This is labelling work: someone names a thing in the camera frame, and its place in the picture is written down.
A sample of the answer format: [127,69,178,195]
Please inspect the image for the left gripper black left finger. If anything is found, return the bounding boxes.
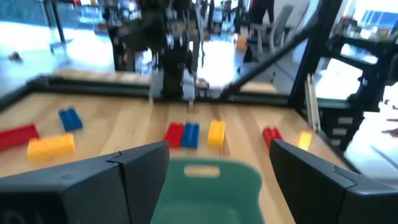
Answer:
[0,141,170,224]

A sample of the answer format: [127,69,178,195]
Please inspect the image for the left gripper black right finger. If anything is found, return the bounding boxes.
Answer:
[269,138,398,224]

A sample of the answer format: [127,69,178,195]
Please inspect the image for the yellow toy brick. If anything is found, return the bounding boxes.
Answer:
[297,130,313,152]
[26,133,76,163]
[206,119,226,148]

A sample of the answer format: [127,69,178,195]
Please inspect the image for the blue toy brick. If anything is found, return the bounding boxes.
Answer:
[58,107,84,133]
[180,121,201,150]

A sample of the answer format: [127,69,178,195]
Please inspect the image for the red toy brick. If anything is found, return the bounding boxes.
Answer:
[164,122,185,149]
[0,123,40,152]
[262,125,284,151]

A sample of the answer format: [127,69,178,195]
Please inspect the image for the white rods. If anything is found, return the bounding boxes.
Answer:
[305,73,322,133]

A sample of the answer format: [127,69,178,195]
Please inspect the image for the green plastic bin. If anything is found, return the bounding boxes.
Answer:
[150,157,266,224]

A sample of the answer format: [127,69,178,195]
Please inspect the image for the black standing desk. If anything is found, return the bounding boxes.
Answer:
[43,0,75,54]

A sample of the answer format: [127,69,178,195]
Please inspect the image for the grey office chair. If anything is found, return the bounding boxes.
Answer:
[248,4,295,54]

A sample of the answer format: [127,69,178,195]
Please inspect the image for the black aluminium table frame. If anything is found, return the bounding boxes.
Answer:
[0,0,354,170]

